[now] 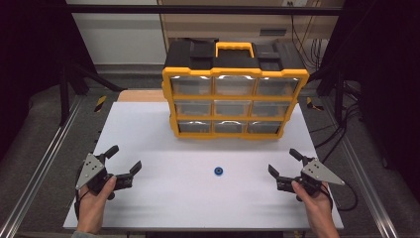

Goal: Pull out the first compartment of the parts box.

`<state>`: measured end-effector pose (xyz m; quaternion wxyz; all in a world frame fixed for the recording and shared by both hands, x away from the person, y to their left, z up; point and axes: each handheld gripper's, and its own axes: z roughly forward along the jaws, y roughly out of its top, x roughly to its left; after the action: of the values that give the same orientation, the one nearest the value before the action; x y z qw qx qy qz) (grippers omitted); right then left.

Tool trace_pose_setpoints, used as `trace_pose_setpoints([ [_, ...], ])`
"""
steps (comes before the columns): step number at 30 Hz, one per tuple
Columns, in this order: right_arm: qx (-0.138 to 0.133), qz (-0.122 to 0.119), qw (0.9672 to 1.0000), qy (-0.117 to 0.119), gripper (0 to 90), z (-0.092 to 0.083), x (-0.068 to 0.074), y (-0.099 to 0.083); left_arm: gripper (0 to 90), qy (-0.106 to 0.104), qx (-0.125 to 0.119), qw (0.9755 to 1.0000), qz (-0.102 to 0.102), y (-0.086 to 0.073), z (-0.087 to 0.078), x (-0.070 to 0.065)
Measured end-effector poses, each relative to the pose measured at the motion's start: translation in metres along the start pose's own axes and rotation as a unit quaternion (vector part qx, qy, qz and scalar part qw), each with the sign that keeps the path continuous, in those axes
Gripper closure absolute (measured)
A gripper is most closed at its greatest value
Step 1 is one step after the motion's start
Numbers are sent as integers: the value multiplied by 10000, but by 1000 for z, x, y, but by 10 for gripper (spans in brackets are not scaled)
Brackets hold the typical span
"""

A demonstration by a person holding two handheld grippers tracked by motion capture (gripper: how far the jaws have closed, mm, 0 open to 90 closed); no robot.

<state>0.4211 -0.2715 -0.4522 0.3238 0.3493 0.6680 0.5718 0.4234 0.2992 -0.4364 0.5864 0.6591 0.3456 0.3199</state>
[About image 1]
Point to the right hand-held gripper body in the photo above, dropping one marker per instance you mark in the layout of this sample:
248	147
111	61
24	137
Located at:
318	173

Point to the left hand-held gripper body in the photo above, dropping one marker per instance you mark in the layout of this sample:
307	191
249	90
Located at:
89	170

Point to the small blue disc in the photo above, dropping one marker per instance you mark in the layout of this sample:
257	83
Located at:
218	171

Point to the clear plastic organizer drawer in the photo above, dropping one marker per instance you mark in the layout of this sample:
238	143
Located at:
191	86

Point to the yellow black organizer cabinet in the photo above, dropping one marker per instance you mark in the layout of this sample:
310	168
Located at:
231	71

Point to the person's right hand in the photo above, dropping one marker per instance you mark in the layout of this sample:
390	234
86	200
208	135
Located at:
317	205

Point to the person's left hand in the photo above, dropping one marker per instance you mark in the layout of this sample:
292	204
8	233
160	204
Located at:
90	208

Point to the yellow black tape strip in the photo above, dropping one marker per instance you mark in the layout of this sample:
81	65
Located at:
100	103

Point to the yellow tool on floor right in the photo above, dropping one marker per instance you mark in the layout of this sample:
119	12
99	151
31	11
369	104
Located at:
310	103

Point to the wooden board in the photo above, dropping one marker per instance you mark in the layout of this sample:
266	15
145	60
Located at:
138	95

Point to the black metal stand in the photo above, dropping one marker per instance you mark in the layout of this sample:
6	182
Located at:
338	95
64	95

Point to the grid of clear drawers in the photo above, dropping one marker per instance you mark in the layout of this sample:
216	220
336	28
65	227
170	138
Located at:
234	107

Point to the dark curtain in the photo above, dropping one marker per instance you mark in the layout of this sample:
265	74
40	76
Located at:
379	82
29	66

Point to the grey label plate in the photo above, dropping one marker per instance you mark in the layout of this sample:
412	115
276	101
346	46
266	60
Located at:
272	32

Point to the black horizontal bar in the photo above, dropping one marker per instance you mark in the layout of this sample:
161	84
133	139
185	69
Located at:
132	9

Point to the light wooden cabinet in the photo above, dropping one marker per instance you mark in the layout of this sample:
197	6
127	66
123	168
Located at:
231	24

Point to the aluminium rail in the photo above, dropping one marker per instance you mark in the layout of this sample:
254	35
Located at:
363	172
36	165

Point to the white wall socket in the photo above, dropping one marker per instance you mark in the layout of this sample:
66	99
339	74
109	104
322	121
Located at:
295	2

